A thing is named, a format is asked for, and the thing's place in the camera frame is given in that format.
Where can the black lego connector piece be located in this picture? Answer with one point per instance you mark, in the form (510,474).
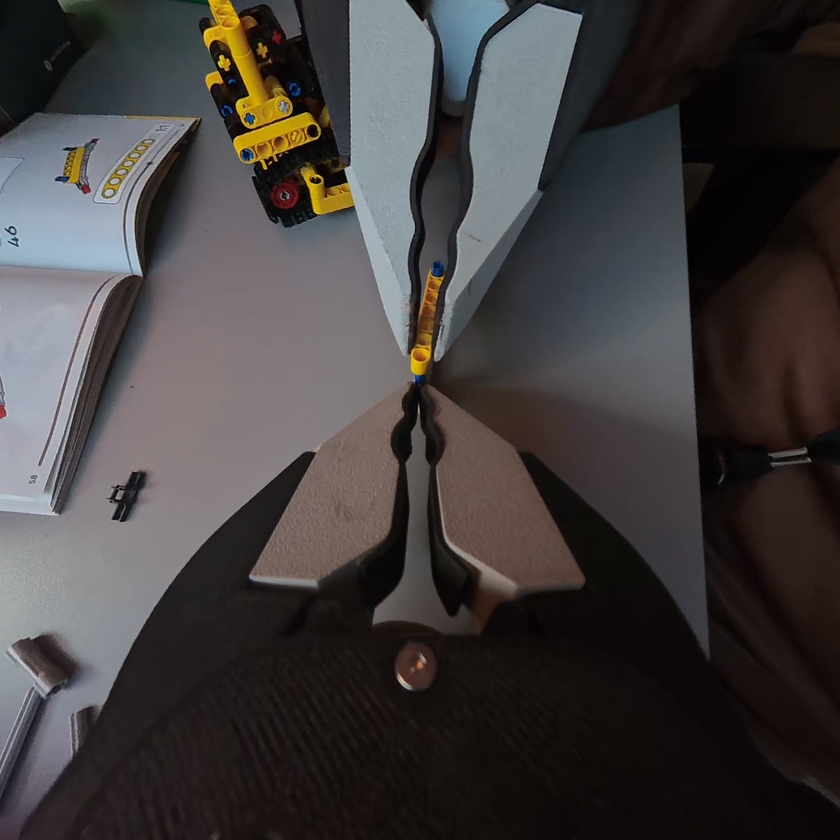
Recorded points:
(128,495)

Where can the yellow black lego vehicle model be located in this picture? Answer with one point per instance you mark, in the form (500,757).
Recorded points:
(275,131)

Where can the lego instruction booklet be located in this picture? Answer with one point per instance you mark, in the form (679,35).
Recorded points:
(59,328)

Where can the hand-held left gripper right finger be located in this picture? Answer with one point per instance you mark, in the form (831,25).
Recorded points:
(499,518)

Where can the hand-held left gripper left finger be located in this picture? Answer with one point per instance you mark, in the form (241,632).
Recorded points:
(334,512)

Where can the small grey lego piece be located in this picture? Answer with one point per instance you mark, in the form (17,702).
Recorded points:
(82,725)

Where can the grey lego axle with connector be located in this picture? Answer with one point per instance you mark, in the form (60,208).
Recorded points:
(43,663)

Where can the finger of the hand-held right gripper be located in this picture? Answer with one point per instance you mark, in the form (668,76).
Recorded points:
(518,131)
(387,131)

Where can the yellow lego beam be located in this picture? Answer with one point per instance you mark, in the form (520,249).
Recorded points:
(426,308)

